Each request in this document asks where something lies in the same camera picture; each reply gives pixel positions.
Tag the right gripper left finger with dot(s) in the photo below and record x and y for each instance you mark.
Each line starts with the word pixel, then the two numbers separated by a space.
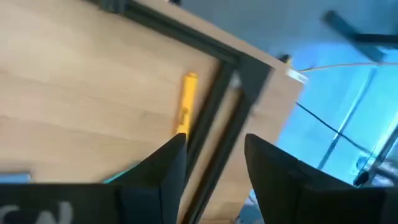
pixel 161 174

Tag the white corner label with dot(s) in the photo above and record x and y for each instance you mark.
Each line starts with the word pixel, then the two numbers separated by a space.
pixel 295 75

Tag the black desk leg beam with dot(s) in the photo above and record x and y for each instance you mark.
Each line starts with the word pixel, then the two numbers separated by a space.
pixel 351 34

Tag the yellow highlighter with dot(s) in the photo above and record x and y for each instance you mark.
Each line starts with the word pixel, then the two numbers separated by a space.
pixel 187 99

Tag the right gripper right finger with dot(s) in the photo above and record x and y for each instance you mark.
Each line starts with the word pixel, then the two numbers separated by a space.
pixel 273 174

